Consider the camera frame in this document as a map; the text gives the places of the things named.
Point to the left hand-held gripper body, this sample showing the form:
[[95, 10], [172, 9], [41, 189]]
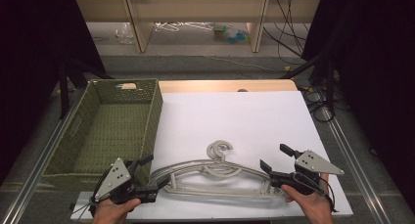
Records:
[[114, 180]]

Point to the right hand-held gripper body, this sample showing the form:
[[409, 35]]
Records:
[[313, 163]]

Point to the green woven basket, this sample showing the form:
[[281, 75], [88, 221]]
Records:
[[114, 132]]

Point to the person's left hand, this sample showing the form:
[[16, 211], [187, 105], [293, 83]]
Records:
[[109, 212]]

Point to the person's right hand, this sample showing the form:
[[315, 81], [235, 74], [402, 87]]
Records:
[[314, 207]]

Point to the white foam board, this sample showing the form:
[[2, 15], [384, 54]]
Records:
[[235, 123]]

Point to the black curtain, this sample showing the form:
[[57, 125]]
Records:
[[375, 70], [36, 54]]

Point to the colourful plastic toys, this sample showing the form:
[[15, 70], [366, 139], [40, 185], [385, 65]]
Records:
[[230, 35]]

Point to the clear plastic bag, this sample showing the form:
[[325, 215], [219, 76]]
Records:
[[124, 33]]

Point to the wooden shelf unit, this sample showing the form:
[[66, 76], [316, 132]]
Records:
[[195, 8]]

